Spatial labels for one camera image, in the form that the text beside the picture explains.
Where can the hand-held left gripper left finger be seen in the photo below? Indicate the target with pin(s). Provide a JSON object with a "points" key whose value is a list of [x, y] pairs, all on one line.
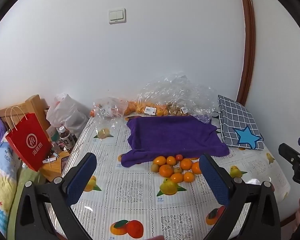
{"points": [[81, 177]]}

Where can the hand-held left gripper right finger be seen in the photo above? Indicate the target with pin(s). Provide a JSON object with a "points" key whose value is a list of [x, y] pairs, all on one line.
{"points": [[215, 182]]}

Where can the small mandarin orange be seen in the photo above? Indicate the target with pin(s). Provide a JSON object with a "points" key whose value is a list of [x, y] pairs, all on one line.
{"points": [[176, 177], [189, 176], [158, 160], [171, 160]]}

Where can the green kiwi fruit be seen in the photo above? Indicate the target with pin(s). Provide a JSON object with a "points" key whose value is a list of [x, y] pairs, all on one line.
{"points": [[178, 170], [155, 167]]}

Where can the small red tomato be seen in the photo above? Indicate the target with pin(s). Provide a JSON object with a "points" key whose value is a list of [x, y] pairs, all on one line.
{"points": [[179, 157]]}

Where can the dark phone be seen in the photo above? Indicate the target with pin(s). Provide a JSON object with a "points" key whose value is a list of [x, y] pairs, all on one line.
{"points": [[64, 163]]}

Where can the wooden bedside table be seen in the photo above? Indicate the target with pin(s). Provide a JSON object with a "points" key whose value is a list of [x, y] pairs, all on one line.
{"points": [[55, 168]]}

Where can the dark drink bottle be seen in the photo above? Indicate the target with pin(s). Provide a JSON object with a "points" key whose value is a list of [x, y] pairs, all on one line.
{"points": [[65, 138]]}

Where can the small green carton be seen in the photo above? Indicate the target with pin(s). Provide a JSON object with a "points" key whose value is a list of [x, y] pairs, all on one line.
{"points": [[52, 135]]}

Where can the checkered cloth with blue star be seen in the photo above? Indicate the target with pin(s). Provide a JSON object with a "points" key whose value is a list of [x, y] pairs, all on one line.
{"points": [[236, 122]]}

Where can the red paper bag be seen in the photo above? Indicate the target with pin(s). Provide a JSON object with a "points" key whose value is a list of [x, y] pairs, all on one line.
{"points": [[30, 142]]}

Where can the purple towel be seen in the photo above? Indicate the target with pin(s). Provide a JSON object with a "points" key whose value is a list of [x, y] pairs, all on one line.
{"points": [[170, 135]]}

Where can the white plastic bag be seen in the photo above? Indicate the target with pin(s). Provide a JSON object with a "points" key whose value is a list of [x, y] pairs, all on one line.
{"points": [[65, 112]]}

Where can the green bed sheet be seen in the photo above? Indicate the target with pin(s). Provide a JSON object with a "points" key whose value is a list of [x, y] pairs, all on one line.
{"points": [[17, 205]]}

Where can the clear bag of red fruit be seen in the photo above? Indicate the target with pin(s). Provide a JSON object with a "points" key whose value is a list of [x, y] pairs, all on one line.
{"points": [[107, 107]]}

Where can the printed blanket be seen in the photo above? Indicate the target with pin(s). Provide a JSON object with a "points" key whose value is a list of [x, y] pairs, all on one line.
{"points": [[2, 170]]}

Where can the bag of walnuts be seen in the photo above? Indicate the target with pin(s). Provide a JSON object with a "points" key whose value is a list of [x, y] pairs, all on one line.
{"points": [[177, 111]]}

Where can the wooden headboard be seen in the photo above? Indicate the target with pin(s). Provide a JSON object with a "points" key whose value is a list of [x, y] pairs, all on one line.
{"points": [[32, 105]]}

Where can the bag of mandarins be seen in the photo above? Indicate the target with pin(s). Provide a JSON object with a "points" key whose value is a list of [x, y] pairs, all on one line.
{"points": [[140, 108]]}

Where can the large clear plastic bag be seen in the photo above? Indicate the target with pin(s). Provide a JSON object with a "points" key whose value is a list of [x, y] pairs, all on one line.
{"points": [[180, 90]]}

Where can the brown wooden door frame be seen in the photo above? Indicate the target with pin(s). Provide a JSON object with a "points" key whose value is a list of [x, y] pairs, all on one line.
{"points": [[247, 42]]}

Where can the white light switch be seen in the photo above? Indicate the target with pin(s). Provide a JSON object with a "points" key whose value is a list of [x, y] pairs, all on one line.
{"points": [[117, 15]]}

